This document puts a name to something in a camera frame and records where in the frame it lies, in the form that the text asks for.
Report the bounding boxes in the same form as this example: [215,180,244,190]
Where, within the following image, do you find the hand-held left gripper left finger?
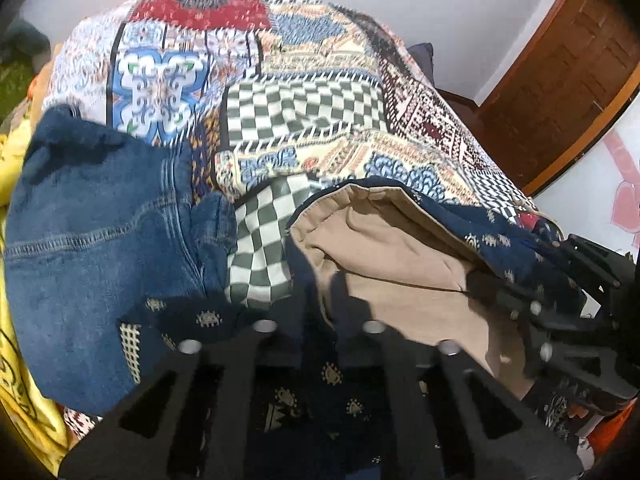
[59,319,281,480]

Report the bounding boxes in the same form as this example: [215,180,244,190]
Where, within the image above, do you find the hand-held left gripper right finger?
[360,319,585,480]

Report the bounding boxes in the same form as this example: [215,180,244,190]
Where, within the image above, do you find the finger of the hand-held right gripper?
[500,234,633,328]
[522,325,637,413]

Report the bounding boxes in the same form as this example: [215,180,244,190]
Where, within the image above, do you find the navy patterned hoodie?
[117,177,601,480]

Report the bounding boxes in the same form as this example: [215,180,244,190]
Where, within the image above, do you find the orange cloth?
[585,405,640,466]

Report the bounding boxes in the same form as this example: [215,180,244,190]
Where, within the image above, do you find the wooden door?
[475,0,640,196]

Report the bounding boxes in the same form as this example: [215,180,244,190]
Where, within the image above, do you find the blue denim jeans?
[4,105,241,416]

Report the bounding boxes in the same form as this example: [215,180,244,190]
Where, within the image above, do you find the yellow cartoon blanket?
[0,95,71,476]

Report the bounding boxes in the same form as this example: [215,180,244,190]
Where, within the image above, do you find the grey bag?
[407,42,436,81]

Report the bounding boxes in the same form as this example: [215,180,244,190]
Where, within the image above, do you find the patchwork quilt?
[42,0,551,311]

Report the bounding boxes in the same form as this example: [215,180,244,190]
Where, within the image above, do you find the green cloth covered cabinet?
[0,57,38,121]

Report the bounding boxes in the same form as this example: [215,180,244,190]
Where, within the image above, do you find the grey pillow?
[0,17,51,63]

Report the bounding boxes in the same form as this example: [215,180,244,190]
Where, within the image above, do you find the wooden bed frame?
[439,90,482,128]

